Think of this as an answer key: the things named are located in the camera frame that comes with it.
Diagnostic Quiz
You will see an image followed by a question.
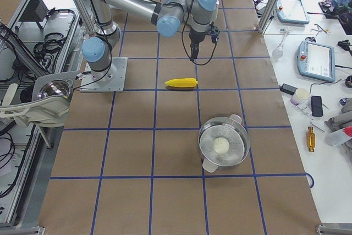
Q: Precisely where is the white paper cup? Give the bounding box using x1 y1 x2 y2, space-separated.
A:
290 88 310 106

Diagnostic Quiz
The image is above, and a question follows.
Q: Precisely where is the white steamed bun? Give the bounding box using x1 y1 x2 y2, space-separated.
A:
213 137 230 154

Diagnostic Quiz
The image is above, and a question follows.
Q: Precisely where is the aluminium frame post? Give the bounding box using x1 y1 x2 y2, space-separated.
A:
257 0 293 34

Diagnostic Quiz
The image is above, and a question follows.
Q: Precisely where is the steel steamer pot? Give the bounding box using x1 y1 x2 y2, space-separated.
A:
198 114 250 173

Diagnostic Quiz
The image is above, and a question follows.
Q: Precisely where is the white light bulb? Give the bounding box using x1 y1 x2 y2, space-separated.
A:
272 32 289 62

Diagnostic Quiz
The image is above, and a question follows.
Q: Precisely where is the black power adapter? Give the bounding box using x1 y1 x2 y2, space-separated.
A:
279 83 298 95

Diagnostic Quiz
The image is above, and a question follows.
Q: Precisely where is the yellow corn cob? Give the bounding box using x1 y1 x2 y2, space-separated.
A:
164 78 198 90

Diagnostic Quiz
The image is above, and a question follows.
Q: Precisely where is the black phone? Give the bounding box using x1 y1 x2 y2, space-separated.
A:
311 96 323 117

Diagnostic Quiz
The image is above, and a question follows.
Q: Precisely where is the blue teach pendant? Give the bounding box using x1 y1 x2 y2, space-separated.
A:
296 41 336 83
276 0 310 25

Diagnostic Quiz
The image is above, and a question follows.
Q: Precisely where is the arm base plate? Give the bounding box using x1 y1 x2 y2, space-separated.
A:
79 57 128 92

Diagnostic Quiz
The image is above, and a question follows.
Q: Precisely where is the small pot on chair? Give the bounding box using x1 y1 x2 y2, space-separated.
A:
37 79 72 99

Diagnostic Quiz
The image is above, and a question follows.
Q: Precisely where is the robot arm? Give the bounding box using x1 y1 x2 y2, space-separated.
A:
90 0 219 63

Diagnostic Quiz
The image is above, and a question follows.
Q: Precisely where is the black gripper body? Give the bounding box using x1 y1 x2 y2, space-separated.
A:
189 21 220 43

